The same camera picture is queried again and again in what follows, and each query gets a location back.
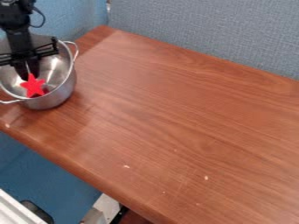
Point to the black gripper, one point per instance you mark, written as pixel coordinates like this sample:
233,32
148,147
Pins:
22,45

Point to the red star-shaped bar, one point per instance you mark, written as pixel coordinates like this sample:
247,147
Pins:
33,86

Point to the stainless steel pot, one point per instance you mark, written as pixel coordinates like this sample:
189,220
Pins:
56,70

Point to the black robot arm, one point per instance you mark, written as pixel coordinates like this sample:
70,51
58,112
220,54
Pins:
18,12

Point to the white radiator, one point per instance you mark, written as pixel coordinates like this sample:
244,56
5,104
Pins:
13,213

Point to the white table leg bracket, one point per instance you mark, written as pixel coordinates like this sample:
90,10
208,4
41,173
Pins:
104,212

